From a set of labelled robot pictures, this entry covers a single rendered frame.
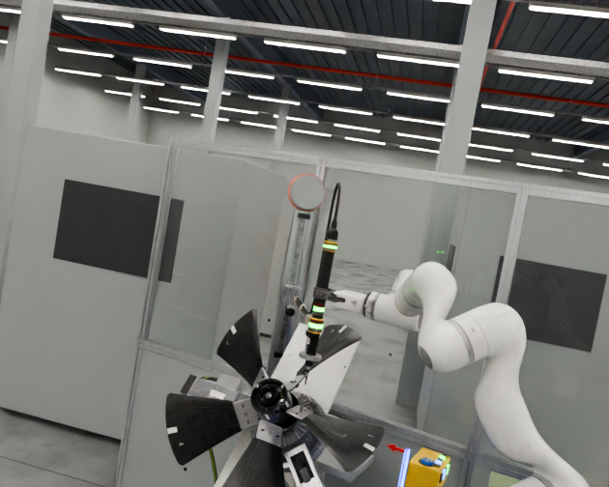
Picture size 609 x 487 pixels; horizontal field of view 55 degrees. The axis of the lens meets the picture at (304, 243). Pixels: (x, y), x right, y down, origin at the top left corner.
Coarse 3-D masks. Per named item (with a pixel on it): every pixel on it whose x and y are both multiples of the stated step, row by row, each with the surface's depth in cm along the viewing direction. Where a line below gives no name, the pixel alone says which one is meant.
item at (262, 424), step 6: (264, 420) 180; (258, 426) 178; (264, 426) 179; (270, 426) 180; (276, 426) 182; (258, 432) 177; (264, 432) 178; (276, 432) 181; (258, 438) 176; (264, 438) 177; (270, 438) 178; (276, 438) 180; (276, 444) 179
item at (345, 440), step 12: (312, 420) 176; (324, 420) 178; (336, 420) 180; (348, 420) 182; (324, 432) 172; (336, 432) 173; (348, 432) 174; (360, 432) 175; (372, 432) 176; (384, 432) 177; (336, 444) 168; (348, 444) 169; (360, 444) 170; (372, 444) 170; (336, 456) 164; (348, 456) 165; (360, 456) 166; (348, 468) 162
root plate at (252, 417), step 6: (234, 402) 185; (240, 402) 185; (246, 402) 185; (234, 408) 185; (240, 408) 185; (246, 408) 185; (252, 408) 185; (240, 414) 186; (252, 414) 186; (240, 420) 186; (246, 420) 186; (252, 420) 186; (246, 426) 186
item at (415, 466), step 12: (420, 456) 193; (432, 456) 194; (408, 468) 187; (420, 468) 186; (432, 468) 185; (444, 468) 190; (408, 480) 187; (420, 480) 185; (432, 480) 184; (444, 480) 194
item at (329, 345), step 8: (328, 328) 204; (336, 328) 200; (320, 336) 204; (328, 336) 199; (336, 336) 194; (344, 336) 191; (352, 336) 189; (360, 336) 187; (320, 344) 198; (328, 344) 193; (336, 344) 189; (344, 344) 187; (320, 352) 192; (328, 352) 188; (336, 352) 186; (320, 360) 186; (304, 368) 190; (312, 368) 185
